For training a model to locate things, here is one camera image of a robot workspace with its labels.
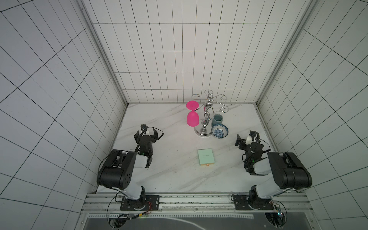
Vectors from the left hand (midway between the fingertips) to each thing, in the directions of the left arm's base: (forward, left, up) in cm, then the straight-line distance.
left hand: (146, 131), depth 94 cm
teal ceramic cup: (+13, -50, -3) cm, 52 cm away
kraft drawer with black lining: (-20, -40, -6) cm, 45 cm away
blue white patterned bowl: (+4, -51, -6) cm, 51 cm away
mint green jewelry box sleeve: (-15, -39, -4) cm, 43 cm away
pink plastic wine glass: (+3, -31, +11) cm, 33 cm away
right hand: (-2, -67, +1) cm, 67 cm away
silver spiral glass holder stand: (+7, -42, -9) cm, 43 cm away
